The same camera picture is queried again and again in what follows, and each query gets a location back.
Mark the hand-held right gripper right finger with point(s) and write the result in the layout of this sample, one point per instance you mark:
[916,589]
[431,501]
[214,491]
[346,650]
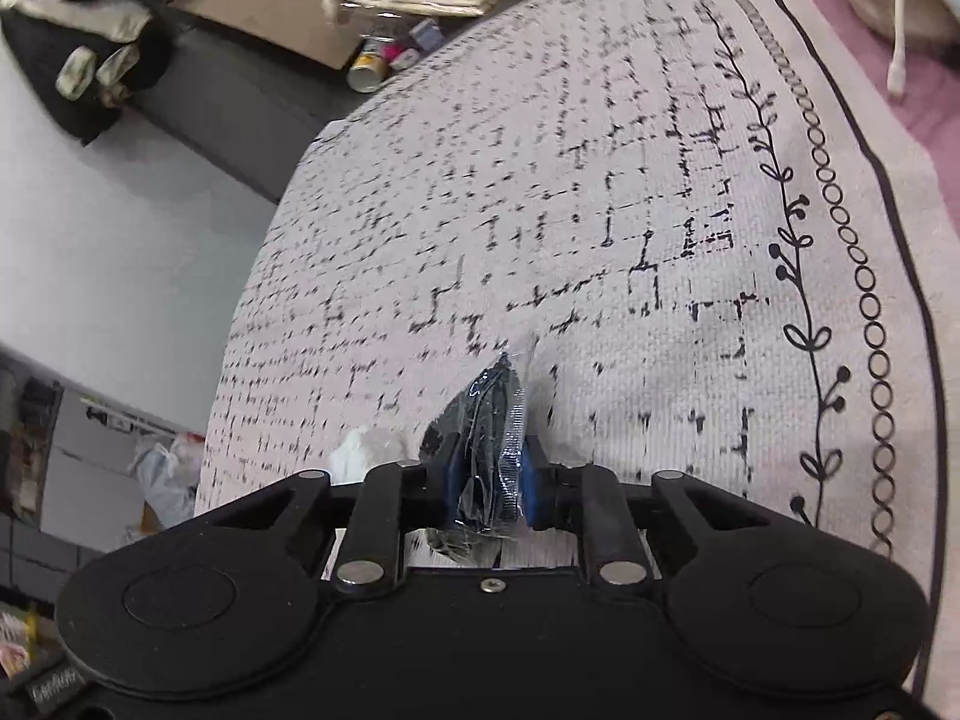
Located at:
[535,487]

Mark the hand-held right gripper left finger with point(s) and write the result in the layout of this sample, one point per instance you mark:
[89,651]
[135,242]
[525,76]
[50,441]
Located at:
[450,484]

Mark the black item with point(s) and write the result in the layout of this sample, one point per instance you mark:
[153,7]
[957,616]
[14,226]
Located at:
[487,450]

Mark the white crumpled plastic bag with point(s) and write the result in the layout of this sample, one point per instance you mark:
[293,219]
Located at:
[360,454]

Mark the white black printed blanket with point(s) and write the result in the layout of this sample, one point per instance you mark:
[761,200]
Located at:
[600,165]

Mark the yellow tin can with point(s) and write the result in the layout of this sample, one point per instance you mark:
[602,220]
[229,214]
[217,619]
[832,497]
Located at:
[367,71]

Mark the small pink white box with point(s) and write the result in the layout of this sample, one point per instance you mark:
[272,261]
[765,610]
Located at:
[405,58]

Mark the small purple box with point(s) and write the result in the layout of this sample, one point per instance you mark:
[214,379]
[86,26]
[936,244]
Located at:
[426,35]

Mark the black framed board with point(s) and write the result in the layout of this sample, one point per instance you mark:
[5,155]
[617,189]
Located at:
[262,0]

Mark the cream plush slipper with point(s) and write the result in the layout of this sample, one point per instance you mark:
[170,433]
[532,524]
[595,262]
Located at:
[76,71]
[116,67]

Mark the pink bed sheet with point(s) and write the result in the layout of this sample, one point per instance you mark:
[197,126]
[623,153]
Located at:
[930,127]

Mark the black cloth bag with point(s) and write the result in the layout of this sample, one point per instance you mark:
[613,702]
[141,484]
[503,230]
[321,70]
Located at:
[45,75]

